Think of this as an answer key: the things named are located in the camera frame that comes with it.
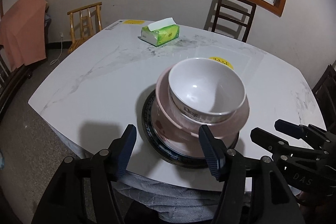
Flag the large blue floral plate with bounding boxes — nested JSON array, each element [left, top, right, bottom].
[[140, 89, 240, 169]]

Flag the pink bowl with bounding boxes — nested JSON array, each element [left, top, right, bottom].
[[155, 67, 250, 146]]

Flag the white bowl blue base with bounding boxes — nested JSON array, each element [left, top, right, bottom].
[[169, 57, 246, 118]]

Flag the white plate pink flowers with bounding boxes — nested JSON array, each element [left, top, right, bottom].
[[151, 100, 168, 142]]

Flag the yellow warning sticker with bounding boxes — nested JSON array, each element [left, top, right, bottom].
[[209, 56, 234, 70]]

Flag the green tissue box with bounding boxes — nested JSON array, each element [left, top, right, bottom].
[[139, 18, 180, 47]]

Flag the bamboo chair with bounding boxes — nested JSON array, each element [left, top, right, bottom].
[[67, 2, 102, 54]]

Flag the dark wooden chair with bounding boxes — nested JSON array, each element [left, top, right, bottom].
[[211, 0, 257, 43]]

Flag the pink cloth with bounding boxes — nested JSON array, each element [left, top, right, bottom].
[[1, 0, 47, 71]]

